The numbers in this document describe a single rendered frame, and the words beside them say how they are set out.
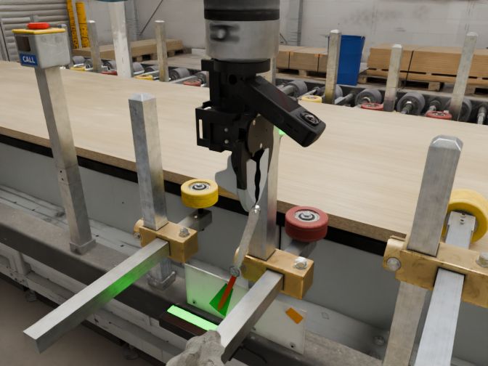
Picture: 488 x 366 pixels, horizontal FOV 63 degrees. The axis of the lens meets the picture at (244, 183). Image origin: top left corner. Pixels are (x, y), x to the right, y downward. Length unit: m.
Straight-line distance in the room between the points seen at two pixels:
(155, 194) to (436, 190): 0.50
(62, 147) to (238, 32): 0.59
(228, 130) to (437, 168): 0.26
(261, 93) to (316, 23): 7.79
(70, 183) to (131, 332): 0.77
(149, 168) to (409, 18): 7.21
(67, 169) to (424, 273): 0.75
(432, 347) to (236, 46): 0.38
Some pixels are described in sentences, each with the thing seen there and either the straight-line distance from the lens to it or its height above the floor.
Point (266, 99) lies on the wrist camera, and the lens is 0.50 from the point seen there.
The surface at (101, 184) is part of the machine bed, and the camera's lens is 1.29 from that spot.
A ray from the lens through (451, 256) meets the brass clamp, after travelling 0.60.
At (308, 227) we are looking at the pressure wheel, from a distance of 0.73.
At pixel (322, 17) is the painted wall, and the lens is 8.23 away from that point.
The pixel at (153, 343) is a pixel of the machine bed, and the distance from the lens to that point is 1.56.
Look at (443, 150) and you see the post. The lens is 0.53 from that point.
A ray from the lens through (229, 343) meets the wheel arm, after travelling 0.58.
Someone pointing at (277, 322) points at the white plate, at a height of 0.75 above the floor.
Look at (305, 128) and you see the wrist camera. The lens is 0.48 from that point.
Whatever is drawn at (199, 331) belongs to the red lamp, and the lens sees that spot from 0.82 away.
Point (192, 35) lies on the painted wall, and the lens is 9.82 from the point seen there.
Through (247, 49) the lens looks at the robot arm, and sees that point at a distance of 0.48.
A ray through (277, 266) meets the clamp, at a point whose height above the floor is 0.87.
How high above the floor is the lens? 1.29
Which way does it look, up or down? 25 degrees down
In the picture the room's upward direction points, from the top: straight up
